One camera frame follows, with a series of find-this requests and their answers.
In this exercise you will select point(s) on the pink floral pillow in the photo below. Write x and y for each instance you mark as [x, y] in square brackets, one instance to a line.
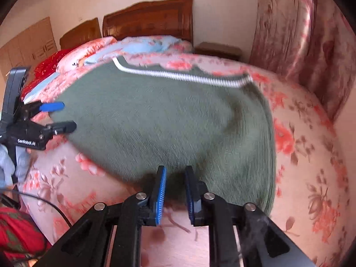
[80, 51]

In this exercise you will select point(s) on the red patterned cloth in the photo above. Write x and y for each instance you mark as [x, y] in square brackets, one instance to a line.
[19, 233]

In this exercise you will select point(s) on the blue floral folded quilt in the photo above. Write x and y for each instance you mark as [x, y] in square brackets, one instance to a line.
[144, 46]

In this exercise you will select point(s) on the red blanket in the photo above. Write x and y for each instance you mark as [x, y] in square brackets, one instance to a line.
[47, 64]

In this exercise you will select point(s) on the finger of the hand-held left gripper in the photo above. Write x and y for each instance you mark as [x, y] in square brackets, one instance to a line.
[51, 107]
[65, 126]

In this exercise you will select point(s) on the dark wooden nightstand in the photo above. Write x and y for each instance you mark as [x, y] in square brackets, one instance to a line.
[218, 50]

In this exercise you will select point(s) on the light wooden wardrobe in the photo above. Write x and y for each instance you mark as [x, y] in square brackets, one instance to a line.
[27, 47]

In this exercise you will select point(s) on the pink floral curtain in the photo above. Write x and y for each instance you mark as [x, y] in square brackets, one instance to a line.
[300, 41]

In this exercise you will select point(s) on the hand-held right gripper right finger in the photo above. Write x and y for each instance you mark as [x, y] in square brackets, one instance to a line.
[190, 197]

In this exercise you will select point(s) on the small wooden headboard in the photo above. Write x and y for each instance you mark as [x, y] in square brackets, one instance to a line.
[80, 34]

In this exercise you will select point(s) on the bed with floral sheet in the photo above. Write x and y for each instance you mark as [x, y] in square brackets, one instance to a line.
[306, 172]

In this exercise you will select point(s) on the green knit sweater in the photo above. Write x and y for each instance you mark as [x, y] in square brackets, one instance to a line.
[167, 122]

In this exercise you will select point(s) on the large wooden headboard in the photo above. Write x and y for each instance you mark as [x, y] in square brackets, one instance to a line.
[150, 19]

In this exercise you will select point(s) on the person's left hand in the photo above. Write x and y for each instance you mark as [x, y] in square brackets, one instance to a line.
[22, 164]

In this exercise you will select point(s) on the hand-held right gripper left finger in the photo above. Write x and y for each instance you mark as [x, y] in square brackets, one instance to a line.
[161, 194]

